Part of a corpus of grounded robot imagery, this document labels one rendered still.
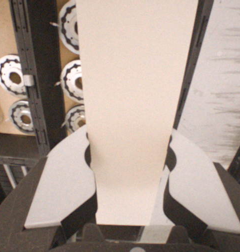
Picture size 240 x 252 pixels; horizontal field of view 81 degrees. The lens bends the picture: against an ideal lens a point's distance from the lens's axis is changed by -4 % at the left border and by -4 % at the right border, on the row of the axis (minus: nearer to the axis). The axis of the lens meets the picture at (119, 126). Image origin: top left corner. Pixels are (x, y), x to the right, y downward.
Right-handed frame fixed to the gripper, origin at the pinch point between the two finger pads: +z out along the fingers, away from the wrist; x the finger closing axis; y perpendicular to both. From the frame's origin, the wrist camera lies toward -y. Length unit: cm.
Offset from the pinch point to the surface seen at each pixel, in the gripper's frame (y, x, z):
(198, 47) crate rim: -6.4, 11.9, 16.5
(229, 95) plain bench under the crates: 8, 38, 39
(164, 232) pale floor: 256, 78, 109
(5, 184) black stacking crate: 44, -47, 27
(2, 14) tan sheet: -12.4, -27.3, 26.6
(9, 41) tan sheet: -7.1, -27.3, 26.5
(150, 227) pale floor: 242, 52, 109
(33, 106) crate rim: 5.0, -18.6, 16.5
